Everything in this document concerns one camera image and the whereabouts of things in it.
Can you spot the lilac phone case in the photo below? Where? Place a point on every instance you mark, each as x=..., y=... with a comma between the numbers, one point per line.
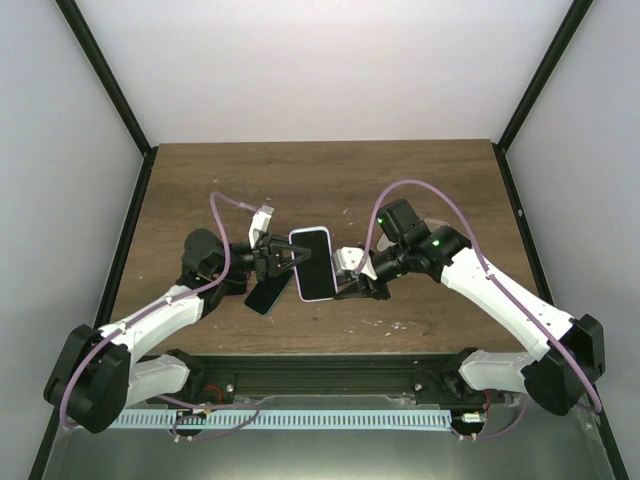
x=312, y=265

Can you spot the black left table edge rail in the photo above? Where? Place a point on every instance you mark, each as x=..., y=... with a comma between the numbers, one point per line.
x=108, y=297

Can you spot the black table edge rail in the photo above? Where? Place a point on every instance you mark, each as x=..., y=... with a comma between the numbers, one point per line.
x=606, y=435
x=108, y=297

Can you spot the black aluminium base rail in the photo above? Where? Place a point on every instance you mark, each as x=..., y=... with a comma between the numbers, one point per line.
x=423, y=378

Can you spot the black left frame post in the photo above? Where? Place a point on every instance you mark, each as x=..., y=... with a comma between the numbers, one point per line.
x=83, y=34

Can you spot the teal phone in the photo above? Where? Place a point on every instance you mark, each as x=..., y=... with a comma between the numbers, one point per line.
x=265, y=294

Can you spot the beige phone case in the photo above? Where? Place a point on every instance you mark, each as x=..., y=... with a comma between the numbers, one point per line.
x=383, y=243

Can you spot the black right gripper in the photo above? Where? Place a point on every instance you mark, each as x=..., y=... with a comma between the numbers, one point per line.
x=362, y=289

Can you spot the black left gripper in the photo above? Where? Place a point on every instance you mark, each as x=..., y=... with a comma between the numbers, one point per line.
x=269, y=258

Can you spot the light blue phone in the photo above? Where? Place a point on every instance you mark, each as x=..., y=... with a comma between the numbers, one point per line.
x=314, y=267

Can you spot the grey metal front plate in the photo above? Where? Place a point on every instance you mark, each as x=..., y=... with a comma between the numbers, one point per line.
x=521, y=442

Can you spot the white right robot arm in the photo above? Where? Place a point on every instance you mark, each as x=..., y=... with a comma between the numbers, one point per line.
x=563, y=356

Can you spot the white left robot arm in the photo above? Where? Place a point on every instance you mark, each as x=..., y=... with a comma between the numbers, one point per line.
x=100, y=371

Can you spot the black right frame post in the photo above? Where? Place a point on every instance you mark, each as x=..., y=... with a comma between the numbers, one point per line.
x=568, y=27

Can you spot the light blue slotted cable duct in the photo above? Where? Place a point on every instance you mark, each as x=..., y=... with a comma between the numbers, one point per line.
x=410, y=420

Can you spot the clear phone case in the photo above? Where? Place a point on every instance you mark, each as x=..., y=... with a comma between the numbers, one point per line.
x=434, y=224

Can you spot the black right table edge rail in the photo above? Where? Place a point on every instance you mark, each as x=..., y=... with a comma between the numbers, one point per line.
x=606, y=435

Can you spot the black frame post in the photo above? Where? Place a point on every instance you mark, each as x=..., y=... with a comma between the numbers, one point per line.
x=568, y=27
x=83, y=34

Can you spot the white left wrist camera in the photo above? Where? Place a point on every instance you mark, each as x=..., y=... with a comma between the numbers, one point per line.
x=259, y=224

